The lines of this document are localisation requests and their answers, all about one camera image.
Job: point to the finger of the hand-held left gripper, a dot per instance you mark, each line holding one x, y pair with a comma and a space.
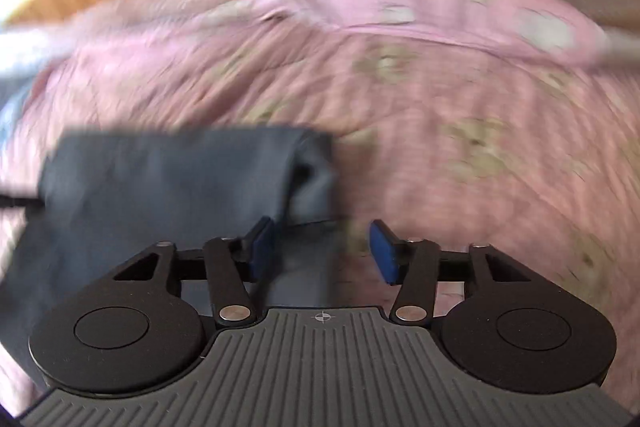
20, 201

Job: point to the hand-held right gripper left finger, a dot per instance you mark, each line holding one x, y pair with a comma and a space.
262, 252

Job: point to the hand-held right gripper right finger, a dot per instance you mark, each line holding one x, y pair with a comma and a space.
382, 252

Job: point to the grey pants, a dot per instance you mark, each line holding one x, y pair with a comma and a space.
175, 187

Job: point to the pink bear-print blanket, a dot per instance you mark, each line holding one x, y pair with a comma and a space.
450, 107

